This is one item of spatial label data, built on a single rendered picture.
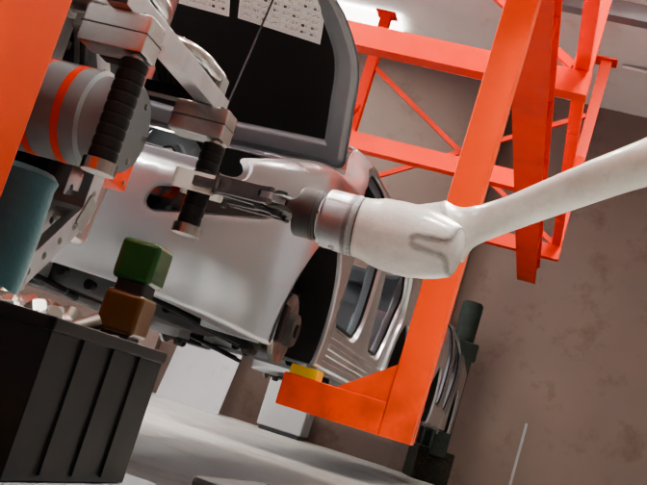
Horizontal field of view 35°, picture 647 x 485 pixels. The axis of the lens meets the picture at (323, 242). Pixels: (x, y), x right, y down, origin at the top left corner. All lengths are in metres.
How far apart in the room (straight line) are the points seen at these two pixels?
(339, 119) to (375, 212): 3.44
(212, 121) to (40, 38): 0.62
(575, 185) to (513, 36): 3.85
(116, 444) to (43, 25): 0.40
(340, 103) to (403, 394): 1.40
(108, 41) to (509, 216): 0.66
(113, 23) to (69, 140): 0.21
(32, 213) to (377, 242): 0.48
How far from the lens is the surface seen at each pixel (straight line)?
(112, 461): 0.88
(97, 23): 1.32
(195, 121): 1.61
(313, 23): 4.85
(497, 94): 5.24
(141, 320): 0.98
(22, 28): 0.99
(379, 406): 4.96
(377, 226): 1.47
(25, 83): 1.01
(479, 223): 1.62
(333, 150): 4.95
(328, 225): 1.49
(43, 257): 1.67
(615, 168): 1.49
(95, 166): 1.26
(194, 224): 1.58
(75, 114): 1.44
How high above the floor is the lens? 0.56
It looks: 9 degrees up
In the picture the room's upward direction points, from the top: 17 degrees clockwise
